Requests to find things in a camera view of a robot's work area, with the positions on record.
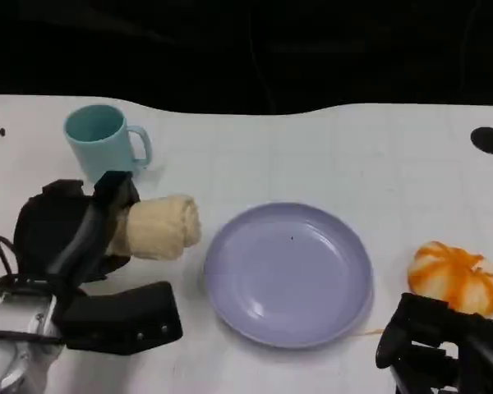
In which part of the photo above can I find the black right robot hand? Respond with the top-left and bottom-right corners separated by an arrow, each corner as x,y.
375,292 -> 493,394

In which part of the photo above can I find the orange and white bread roll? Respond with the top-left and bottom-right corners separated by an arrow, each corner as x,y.
407,241 -> 493,316

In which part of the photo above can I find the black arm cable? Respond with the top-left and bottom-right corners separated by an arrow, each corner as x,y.
0,236 -> 69,291

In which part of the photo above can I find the pale green mug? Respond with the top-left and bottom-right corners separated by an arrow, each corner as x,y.
62,104 -> 153,184

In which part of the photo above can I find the beige towel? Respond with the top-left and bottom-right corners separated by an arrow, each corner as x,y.
108,194 -> 202,262

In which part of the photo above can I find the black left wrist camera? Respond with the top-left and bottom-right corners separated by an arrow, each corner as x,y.
60,281 -> 184,355

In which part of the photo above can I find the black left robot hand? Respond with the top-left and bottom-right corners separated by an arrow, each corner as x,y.
12,171 -> 141,284

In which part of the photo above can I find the lilac plate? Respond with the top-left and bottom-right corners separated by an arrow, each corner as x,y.
203,201 -> 374,349

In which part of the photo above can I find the large black table grommet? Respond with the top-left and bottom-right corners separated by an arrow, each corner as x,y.
470,126 -> 493,155

